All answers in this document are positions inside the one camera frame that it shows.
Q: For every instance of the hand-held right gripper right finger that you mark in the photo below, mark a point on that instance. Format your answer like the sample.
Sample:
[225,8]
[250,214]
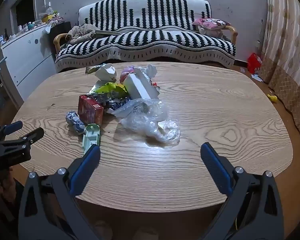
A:
[216,167]

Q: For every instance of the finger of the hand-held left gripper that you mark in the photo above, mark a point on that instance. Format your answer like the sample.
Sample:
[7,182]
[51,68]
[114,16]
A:
[13,126]
[32,134]

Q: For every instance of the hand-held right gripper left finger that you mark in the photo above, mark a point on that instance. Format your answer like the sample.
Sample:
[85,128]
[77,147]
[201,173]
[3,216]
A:
[83,172]

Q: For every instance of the light green plastic tray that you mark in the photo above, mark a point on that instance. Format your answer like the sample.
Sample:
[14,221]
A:
[91,136]

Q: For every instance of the blue white wrapper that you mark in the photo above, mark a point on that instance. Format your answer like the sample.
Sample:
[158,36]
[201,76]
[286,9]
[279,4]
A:
[73,120]

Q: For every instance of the wrappers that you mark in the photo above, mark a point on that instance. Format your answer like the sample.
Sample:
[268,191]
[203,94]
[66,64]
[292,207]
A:
[90,110]

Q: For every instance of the silver foil wrapper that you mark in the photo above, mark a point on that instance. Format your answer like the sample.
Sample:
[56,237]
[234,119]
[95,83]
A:
[115,105]

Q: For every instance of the clear plastic bag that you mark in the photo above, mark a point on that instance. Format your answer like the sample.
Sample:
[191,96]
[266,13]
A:
[145,120]

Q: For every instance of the yellow green snack bag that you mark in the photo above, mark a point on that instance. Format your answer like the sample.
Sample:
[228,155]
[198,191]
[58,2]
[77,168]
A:
[110,88]

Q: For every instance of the small yellow green wrapper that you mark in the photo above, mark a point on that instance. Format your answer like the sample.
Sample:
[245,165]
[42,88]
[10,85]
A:
[92,69]

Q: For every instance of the white paper cup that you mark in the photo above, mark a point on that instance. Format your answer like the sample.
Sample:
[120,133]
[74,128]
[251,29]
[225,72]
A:
[105,72]

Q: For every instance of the white paper box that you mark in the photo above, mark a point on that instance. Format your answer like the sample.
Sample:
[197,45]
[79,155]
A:
[137,86]

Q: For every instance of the pink wrapper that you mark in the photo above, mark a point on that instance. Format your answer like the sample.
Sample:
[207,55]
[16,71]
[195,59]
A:
[126,73]

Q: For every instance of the white tissue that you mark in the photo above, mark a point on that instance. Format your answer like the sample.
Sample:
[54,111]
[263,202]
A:
[150,70]

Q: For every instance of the white dresser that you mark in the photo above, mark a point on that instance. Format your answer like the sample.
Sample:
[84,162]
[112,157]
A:
[27,57]

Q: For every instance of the yellow toy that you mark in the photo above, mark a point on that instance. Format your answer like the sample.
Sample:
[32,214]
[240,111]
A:
[272,98]

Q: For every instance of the white paper scraps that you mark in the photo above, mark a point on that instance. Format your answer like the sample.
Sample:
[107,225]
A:
[257,77]

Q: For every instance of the small teal figurine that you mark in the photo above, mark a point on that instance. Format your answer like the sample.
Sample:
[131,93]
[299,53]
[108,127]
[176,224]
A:
[31,25]

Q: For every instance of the black cabinet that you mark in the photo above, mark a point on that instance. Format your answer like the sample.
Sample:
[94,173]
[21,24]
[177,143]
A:
[61,30]

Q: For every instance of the red bag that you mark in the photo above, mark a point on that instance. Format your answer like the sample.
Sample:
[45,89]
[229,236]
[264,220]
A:
[254,62]

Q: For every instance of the beige crumpled cloth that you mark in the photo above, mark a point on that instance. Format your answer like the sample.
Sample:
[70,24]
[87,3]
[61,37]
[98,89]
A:
[82,32]

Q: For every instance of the yellow box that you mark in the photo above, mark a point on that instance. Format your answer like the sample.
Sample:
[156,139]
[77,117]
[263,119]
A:
[47,17]

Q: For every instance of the clear plastic bottle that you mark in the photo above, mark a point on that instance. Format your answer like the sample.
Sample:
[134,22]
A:
[49,8]

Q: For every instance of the black white striped sofa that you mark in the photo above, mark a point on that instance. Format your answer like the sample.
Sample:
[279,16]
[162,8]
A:
[145,45]

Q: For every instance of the beige striped curtain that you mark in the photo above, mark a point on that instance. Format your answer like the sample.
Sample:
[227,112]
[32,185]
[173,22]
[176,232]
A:
[285,42]

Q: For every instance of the pink printed cushion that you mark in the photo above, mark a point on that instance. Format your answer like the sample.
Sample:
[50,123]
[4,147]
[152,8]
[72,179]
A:
[212,23]

